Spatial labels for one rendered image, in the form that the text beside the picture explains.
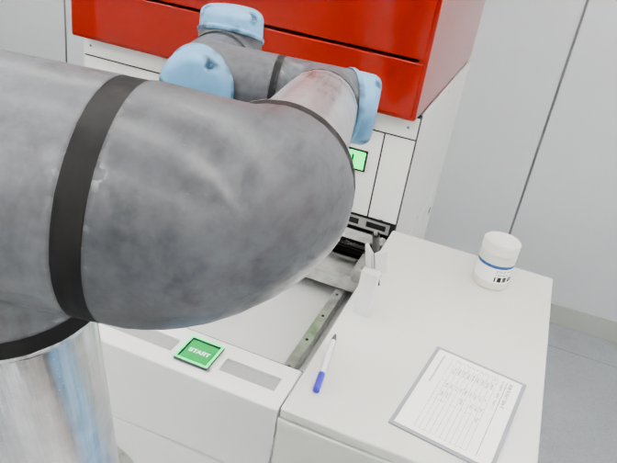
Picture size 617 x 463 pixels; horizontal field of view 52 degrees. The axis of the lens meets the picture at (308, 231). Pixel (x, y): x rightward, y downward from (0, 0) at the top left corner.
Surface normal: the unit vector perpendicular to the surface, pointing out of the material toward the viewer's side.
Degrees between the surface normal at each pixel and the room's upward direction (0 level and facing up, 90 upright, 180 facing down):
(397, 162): 90
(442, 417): 0
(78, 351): 95
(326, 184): 60
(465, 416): 0
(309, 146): 41
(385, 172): 90
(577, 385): 0
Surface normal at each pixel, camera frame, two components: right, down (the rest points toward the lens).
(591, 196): -0.36, 0.40
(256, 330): 0.14, -0.87
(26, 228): -0.11, 0.28
